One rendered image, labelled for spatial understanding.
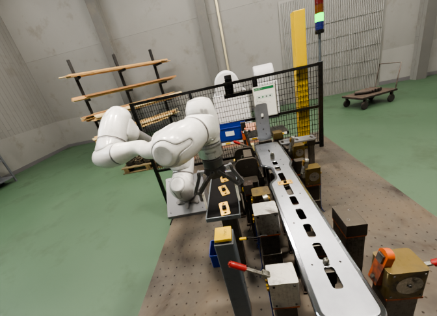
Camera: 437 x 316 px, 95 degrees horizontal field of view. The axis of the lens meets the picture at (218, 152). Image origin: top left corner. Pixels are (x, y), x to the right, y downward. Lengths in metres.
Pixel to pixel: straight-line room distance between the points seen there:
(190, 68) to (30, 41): 5.58
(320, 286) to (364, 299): 0.11
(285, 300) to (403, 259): 0.37
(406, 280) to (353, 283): 0.13
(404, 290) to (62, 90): 9.84
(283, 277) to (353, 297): 0.20
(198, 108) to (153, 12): 7.53
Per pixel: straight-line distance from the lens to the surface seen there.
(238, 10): 7.75
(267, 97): 2.11
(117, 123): 1.10
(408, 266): 0.86
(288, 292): 0.79
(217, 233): 0.77
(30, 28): 10.20
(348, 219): 1.00
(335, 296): 0.82
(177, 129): 0.53
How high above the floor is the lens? 1.69
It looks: 22 degrees down
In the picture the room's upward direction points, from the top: 13 degrees counter-clockwise
